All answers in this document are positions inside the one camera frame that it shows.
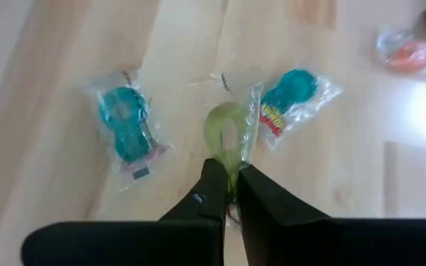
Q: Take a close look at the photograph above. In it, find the green ring pop clear wrapper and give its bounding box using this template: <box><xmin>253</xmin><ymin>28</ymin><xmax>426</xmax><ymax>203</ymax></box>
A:
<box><xmin>190</xmin><ymin>72</ymin><xmax>265</xmax><ymax>226</ymax></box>

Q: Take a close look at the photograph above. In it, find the teal ring pop clear wrapper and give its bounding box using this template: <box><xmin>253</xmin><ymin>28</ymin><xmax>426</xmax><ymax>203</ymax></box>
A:
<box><xmin>83</xmin><ymin>69</ymin><xmax>173</xmax><ymax>190</ymax></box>
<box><xmin>251</xmin><ymin>67</ymin><xmax>344</xmax><ymax>153</ymax></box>

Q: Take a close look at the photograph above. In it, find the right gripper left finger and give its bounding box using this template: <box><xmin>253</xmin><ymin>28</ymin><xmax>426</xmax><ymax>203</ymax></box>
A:
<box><xmin>20</xmin><ymin>157</ymin><xmax>231</xmax><ymax>266</ymax></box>

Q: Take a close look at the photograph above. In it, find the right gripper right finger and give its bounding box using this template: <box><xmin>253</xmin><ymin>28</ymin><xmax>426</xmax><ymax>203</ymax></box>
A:
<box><xmin>237</xmin><ymin>164</ymin><xmax>426</xmax><ymax>266</ymax></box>

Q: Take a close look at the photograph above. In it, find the orange ring pop clear wrapper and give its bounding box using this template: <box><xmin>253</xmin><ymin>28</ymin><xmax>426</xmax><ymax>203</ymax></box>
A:
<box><xmin>376</xmin><ymin>25</ymin><xmax>426</xmax><ymax>84</ymax></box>

